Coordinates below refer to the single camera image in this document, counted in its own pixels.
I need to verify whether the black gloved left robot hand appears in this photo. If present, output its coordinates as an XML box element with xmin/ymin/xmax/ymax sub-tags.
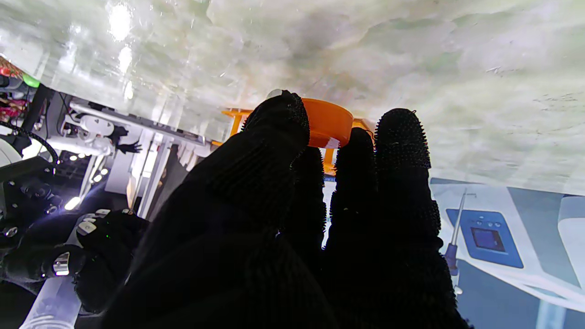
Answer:
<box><xmin>101</xmin><ymin>90</ymin><xmax>471</xmax><ymax>329</ymax></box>

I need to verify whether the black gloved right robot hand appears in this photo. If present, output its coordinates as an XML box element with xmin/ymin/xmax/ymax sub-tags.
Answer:
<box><xmin>0</xmin><ymin>208</ymin><xmax>150</xmax><ymax>316</ymax></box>

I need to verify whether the clear plastic test tube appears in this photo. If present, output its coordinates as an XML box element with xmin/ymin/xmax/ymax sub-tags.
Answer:
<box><xmin>18</xmin><ymin>274</ymin><xmax>90</xmax><ymax>329</ymax></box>

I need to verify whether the orange tube cap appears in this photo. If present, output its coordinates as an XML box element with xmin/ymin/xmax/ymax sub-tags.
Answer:
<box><xmin>301</xmin><ymin>98</ymin><xmax>355</xmax><ymax>149</ymax></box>

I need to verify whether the orange test tube rack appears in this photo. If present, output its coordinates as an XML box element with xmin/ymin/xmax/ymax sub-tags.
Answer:
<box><xmin>211</xmin><ymin>109</ymin><xmax>376</xmax><ymax>176</ymax></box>

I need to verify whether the background white robot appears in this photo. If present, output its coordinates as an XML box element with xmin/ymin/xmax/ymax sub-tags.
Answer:
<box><xmin>46</xmin><ymin>103</ymin><xmax>143</xmax><ymax>158</ymax></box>

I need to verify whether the printed laboratory backdrop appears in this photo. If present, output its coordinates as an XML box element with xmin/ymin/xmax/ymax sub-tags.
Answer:
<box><xmin>320</xmin><ymin>176</ymin><xmax>585</xmax><ymax>329</ymax></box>

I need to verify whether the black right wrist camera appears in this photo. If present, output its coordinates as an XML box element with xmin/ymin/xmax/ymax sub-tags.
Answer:
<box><xmin>0</xmin><ymin>158</ymin><xmax>64</xmax><ymax>240</ymax></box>

